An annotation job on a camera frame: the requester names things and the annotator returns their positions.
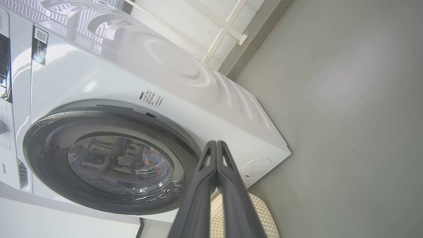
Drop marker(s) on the round white filter cover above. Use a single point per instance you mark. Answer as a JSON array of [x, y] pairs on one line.
[[257, 168]]

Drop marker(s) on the white wall frame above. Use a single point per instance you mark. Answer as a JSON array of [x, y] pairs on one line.
[[224, 28]]

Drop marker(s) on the cream perforated laundry basket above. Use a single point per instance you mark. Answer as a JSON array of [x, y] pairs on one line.
[[264, 215]]

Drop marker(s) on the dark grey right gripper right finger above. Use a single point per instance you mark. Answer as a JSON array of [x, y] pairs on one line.
[[238, 205]]

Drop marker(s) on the QR code info sticker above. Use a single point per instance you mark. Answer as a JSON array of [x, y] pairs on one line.
[[40, 46]]

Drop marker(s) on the black round glass washer door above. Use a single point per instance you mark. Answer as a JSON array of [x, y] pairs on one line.
[[49, 165]]

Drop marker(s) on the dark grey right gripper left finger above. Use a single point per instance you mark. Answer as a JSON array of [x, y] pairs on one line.
[[195, 205]]

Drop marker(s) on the black text warning sticker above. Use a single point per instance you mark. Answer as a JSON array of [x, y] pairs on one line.
[[151, 98]]

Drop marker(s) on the white front-load washing machine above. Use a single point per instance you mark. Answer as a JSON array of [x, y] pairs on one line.
[[115, 76]]

